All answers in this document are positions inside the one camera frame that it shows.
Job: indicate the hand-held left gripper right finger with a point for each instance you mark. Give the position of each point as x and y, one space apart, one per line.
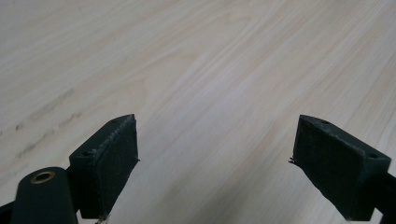
336 168

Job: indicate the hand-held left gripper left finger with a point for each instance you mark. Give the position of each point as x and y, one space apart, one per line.
107 165

